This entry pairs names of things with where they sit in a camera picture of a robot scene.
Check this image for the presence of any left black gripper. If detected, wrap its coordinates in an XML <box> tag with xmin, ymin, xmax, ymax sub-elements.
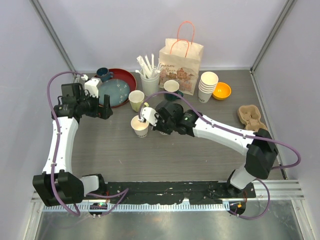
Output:
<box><xmin>77</xmin><ymin>90</ymin><xmax>113</xmax><ymax>120</ymax></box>

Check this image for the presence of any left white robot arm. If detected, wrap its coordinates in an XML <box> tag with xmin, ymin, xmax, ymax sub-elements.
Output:
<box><xmin>32</xmin><ymin>83</ymin><xmax>113</xmax><ymax>207</ymax></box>

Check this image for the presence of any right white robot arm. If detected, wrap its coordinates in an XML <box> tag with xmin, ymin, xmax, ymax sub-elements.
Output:
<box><xmin>143</xmin><ymin>100</ymin><xmax>279</xmax><ymax>198</ymax></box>

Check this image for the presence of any printed paper takeout bag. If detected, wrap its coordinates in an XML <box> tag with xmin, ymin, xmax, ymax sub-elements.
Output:
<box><xmin>159</xmin><ymin>26</ymin><xmax>204</xmax><ymax>95</ymax></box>

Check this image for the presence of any blue grey plate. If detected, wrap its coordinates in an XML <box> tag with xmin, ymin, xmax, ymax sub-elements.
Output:
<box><xmin>98</xmin><ymin>79</ymin><xmax>130</xmax><ymax>107</ymax></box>

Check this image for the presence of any yellow mug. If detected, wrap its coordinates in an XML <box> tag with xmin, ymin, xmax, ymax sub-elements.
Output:
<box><xmin>128</xmin><ymin>90</ymin><xmax>149</xmax><ymax>112</ymax></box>

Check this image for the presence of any blue mug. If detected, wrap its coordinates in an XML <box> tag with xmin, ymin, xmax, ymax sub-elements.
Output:
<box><xmin>96</xmin><ymin>67</ymin><xmax>114</xmax><ymax>82</ymax></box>

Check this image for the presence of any dark green mug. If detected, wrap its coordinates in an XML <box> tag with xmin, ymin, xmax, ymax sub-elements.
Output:
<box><xmin>163</xmin><ymin>79</ymin><xmax>184</xmax><ymax>102</ymax></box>

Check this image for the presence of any red round tray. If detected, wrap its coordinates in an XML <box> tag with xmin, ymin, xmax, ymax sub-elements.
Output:
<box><xmin>109</xmin><ymin>68</ymin><xmax>137</xmax><ymax>108</ymax></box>

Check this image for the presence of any white straw holder cup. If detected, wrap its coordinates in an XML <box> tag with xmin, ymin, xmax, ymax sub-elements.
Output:
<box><xmin>140</xmin><ymin>71</ymin><xmax>160</xmax><ymax>97</ymax></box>

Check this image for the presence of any stack of white paper cups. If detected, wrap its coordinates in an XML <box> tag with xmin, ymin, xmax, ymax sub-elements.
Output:
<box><xmin>198</xmin><ymin>71</ymin><xmax>219</xmax><ymax>103</ymax></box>

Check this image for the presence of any orange bowl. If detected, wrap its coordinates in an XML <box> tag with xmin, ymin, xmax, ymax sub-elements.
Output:
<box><xmin>212</xmin><ymin>82</ymin><xmax>232</xmax><ymax>101</ymax></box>

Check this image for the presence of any wrapped white straw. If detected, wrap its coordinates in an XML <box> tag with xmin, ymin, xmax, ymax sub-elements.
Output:
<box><xmin>135</xmin><ymin>53</ymin><xmax>163</xmax><ymax>79</ymax></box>

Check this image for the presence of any brown cardboard cup carrier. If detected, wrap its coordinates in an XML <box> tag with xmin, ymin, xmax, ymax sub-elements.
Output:
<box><xmin>237</xmin><ymin>104</ymin><xmax>268</xmax><ymax>132</ymax></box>

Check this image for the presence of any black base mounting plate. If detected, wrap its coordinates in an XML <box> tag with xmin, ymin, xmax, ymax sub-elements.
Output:
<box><xmin>94</xmin><ymin>181</ymin><xmax>256</xmax><ymax>205</ymax></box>

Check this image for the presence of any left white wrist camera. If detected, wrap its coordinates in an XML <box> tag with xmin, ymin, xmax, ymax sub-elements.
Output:
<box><xmin>84</xmin><ymin>77</ymin><xmax>102</xmax><ymax>98</ymax></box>

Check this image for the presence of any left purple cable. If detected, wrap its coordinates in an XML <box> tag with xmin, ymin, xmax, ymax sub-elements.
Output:
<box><xmin>46</xmin><ymin>70</ymin><xmax>130</xmax><ymax>217</ymax></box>

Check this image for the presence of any purple cable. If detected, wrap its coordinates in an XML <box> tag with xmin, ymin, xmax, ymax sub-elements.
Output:
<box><xmin>138</xmin><ymin>91</ymin><xmax>302</xmax><ymax>220</ymax></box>
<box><xmin>46</xmin><ymin>70</ymin><xmax>130</xmax><ymax>217</ymax></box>

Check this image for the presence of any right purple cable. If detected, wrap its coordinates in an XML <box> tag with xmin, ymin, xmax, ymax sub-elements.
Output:
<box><xmin>138</xmin><ymin>91</ymin><xmax>302</xmax><ymax>220</ymax></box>

